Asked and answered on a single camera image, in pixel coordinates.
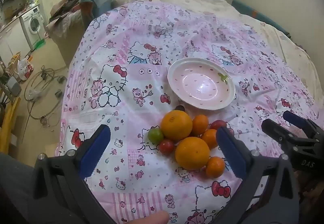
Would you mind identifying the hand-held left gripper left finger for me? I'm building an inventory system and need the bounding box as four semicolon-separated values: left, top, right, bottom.
32;124;119;224

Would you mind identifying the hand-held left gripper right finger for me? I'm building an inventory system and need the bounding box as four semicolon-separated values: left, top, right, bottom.
210;126;300;224

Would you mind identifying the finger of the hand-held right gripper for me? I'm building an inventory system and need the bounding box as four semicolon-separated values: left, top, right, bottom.
283;110;324;139
261;119;298;146

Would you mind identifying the small tangerine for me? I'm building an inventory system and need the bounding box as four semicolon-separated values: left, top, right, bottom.
201;129;220;150
191;114;209;136
205;156;226;179

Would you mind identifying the large orange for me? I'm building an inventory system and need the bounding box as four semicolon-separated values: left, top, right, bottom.
175;137;211;171
161;110;193;141

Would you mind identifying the pink dotted plate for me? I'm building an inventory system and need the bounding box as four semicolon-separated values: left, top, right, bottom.
167;58;236;110

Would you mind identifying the red tomato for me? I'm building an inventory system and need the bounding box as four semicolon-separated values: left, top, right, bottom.
210;120;234;136
159;138;175;155

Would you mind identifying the person's bare foot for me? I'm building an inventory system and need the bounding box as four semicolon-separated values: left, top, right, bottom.
125;211;169;224
297;170;324;214

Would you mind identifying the green tomato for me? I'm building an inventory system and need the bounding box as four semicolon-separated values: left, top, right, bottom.
147;128;164;143

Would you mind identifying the pink cartoon printed blanket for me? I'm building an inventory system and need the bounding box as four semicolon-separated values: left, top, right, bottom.
54;0;320;224

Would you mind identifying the grey box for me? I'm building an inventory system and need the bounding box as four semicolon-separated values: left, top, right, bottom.
6;76;22;97

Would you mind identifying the teal mat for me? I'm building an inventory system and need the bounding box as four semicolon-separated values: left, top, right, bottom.
231;0;292;38

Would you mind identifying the white red plastic bag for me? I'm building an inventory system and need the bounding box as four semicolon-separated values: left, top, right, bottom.
16;55;35;81

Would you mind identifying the green dustpan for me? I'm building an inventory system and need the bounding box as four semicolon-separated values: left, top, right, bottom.
31;39;46;51

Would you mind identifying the white washing machine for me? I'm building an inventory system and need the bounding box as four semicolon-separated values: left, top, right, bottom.
20;6;46;50

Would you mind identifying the kitchen cabinet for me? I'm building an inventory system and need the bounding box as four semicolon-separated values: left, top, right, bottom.
0;15;31;63

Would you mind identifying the pile of clothes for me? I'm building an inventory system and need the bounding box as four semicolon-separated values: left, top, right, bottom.
46;0;132;39

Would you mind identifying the coiled hose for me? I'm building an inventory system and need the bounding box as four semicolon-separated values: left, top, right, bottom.
23;66;68;129

